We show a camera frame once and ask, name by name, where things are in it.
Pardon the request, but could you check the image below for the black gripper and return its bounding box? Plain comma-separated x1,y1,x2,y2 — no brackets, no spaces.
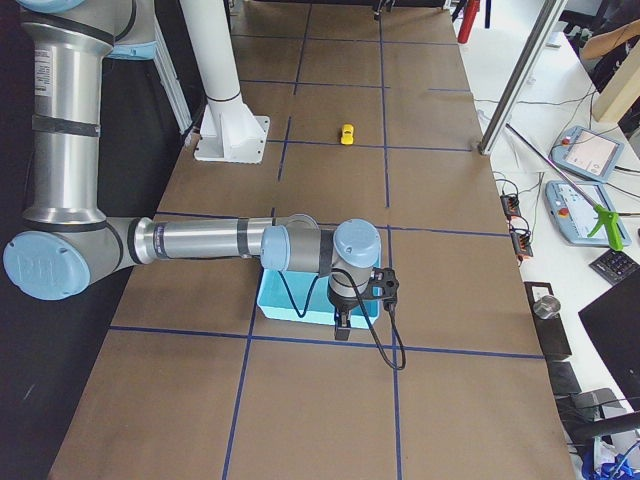
328,288,361,341

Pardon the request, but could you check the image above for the yellow beetle toy car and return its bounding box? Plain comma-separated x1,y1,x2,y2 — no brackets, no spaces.
340,123,355,146

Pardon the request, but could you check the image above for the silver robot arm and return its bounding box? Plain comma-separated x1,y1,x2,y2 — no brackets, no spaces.
3,1,396,340

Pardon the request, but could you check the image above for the turquoise plastic bin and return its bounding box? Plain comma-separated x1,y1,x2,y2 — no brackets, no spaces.
256,268,383,331

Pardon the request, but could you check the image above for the lower orange black connector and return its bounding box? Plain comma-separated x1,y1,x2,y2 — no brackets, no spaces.
509,228,533,260

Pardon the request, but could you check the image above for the orange black connector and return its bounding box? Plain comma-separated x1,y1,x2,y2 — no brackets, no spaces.
509,228,533,260
500,193,521,219

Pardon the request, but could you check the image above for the upper orange black connector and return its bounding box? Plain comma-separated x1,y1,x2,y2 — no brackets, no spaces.
500,193,521,219

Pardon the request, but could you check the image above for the silver metal cup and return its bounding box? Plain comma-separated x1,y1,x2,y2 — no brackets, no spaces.
532,295,561,320

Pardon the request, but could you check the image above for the black flat box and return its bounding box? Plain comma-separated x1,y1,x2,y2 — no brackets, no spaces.
524,281,572,361

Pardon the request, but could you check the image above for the lower teach pendant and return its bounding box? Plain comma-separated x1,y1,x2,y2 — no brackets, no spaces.
545,180,631,247

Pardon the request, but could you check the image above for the teach pendant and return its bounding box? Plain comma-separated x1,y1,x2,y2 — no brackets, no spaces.
545,180,631,247
551,126,624,183

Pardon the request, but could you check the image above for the black calculator keypad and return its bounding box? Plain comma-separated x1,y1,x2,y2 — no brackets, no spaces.
589,250,639,285

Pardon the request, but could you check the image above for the upper teach pendant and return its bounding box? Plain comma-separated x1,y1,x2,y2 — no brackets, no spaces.
551,126,624,183

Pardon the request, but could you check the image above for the red fire extinguisher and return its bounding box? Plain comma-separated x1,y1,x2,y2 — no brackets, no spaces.
457,0,481,44

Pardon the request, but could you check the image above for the seated person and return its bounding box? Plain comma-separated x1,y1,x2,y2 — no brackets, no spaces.
580,1,639,92

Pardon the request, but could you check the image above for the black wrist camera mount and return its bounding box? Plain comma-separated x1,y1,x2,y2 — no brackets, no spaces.
362,267,399,303

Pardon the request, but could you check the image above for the white camera stand post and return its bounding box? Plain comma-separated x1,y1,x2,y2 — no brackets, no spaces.
180,0,270,164

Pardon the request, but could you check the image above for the green handled grabber stick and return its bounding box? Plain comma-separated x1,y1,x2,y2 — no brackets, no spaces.
506,123,624,251

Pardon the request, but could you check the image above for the aluminium frame post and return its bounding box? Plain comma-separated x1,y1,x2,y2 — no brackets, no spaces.
478,0,567,156

